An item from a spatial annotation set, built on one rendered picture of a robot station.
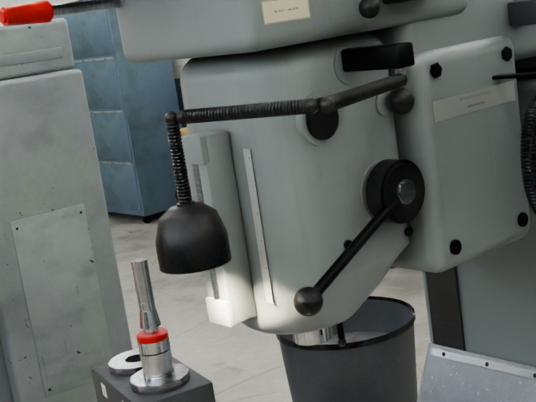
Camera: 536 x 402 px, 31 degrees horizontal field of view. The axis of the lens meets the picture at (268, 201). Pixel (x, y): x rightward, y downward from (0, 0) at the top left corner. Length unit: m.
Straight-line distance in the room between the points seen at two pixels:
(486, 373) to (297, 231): 0.56
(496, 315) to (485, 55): 0.45
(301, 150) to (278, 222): 0.08
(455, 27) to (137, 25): 0.36
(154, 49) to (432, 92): 0.31
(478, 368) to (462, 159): 0.45
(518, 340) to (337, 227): 0.49
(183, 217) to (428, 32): 0.37
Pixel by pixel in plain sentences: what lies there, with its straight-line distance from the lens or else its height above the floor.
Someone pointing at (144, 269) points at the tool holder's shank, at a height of 1.33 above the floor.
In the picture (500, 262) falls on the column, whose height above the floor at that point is 1.27.
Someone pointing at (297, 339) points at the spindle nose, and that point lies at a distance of 1.13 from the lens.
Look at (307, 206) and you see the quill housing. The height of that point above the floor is 1.46.
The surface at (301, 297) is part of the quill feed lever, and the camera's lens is 0.95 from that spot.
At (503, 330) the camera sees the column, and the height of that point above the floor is 1.16.
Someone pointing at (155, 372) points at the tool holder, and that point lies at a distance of 1.44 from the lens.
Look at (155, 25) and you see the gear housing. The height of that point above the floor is 1.67.
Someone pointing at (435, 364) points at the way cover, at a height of 1.09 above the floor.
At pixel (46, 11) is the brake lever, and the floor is 1.70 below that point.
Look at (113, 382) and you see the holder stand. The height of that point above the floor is 1.15.
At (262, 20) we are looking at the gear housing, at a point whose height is 1.66.
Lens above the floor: 1.67
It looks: 11 degrees down
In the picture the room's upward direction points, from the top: 9 degrees counter-clockwise
